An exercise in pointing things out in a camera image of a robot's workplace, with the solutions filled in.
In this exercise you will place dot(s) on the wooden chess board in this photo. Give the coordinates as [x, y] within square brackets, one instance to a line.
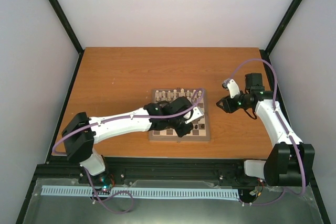
[200, 131]

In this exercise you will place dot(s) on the left black frame post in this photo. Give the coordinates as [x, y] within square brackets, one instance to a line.
[55, 4]

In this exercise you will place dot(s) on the dark chess piece cluster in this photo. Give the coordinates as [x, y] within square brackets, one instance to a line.
[199, 126]

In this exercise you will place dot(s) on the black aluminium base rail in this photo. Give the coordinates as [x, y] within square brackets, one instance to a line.
[121, 171]

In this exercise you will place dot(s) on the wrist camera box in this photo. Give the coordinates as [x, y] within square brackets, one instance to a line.
[193, 115]
[231, 86]

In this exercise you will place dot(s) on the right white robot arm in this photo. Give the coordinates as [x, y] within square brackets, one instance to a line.
[290, 161]

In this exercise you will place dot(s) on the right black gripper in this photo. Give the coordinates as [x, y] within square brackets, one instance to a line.
[229, 107]

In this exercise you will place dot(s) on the white chess pieces row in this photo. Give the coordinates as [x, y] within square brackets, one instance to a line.
[170, 95]

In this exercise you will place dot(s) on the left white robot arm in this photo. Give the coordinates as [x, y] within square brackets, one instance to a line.
[82, 132]

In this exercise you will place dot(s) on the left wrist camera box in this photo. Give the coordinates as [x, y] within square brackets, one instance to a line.
[193, 115]

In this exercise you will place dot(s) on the right black frame post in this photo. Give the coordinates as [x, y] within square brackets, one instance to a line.
[291, 10]

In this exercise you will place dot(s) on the black frame post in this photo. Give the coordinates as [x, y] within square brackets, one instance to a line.
[55, 4]
[291, 10]

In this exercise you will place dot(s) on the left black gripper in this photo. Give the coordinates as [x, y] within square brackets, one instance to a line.
[181, 133]

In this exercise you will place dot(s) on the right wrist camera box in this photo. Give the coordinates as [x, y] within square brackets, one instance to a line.
[231, 86]

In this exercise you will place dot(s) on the light blue cable duct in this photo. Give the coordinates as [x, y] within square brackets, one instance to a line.
[142, 193]

